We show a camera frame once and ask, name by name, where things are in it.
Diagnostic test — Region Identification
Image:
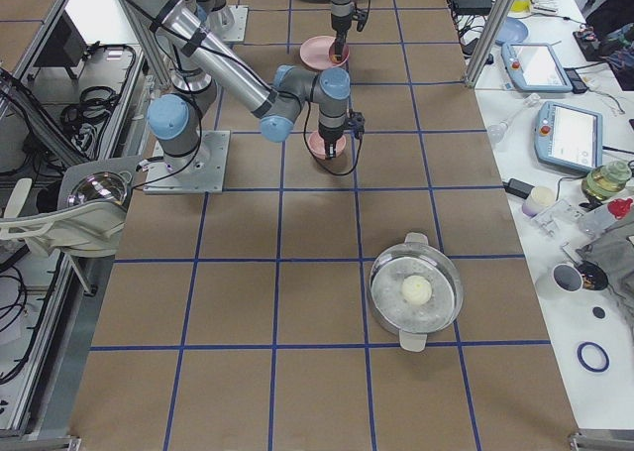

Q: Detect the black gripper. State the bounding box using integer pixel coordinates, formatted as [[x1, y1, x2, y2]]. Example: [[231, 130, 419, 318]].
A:
[[330, 24, 351, 60], [319, 130, 344, 158]]

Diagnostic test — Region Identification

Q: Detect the black power adapter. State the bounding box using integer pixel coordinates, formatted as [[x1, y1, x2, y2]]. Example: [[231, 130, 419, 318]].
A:
[[502, 178, 534, 199]]

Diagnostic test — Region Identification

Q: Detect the aluminium frame post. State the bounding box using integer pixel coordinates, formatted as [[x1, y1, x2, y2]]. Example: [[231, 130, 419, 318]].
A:
[[464, 0, 514, 88]]

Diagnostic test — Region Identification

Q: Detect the white lavender cup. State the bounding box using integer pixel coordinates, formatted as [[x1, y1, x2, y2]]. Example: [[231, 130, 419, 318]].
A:
[[521, 186, 556, 217]]

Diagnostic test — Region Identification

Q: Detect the glass jar with green liquid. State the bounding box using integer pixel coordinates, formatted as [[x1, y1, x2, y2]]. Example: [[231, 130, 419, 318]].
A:
[[581, 161, 632, 205]]

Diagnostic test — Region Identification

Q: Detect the blue rubber ring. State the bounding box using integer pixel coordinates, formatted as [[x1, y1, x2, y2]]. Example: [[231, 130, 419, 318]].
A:
[[576, 340, 610, 374]]

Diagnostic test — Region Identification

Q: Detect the teach pendant near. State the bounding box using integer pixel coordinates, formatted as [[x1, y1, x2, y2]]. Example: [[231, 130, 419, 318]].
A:
[[534, 101, 603, 173]]

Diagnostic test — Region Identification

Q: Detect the steel pot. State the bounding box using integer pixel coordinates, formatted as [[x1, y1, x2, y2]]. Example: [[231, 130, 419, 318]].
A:
[[367, 232, 465, 353]]

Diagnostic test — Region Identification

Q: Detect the white light bulb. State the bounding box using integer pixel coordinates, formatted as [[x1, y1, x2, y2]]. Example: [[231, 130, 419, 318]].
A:
[[486, 119, 512, 145]]

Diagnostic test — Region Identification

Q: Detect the teach pendant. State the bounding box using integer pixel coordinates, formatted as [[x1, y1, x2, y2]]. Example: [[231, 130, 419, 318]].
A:
[[500, 43, 573, 93], [534, 101, 603, 173]]

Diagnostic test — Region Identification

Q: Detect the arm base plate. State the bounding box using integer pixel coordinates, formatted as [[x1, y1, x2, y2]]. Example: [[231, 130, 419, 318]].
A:
[[143, 130, 231, 195], [205, 5, 249, 44]]

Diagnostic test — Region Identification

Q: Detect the pink plate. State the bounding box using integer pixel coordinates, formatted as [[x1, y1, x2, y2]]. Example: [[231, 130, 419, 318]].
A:
[[299, 36, 350, 70]]

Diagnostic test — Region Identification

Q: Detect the teach pendant far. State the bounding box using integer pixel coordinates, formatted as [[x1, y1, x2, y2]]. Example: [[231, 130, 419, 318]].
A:
[[500, 43, 573, 93]]

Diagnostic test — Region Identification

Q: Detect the glass pot lid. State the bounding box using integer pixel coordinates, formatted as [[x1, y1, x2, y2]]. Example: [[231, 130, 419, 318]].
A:
[[65, 171, 130, 207]]

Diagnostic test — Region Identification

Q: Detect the pink bowl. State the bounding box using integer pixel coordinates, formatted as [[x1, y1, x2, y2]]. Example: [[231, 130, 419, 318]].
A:
[[307, 130, 347, 160]]

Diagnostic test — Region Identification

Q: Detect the light blue plate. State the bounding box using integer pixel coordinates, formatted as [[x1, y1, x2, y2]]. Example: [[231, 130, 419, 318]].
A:
[[495, 17, 529, 46]]

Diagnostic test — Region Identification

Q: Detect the white bun in pot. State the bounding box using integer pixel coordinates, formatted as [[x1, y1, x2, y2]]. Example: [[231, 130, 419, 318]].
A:
[[400, 275, 433, 306]]

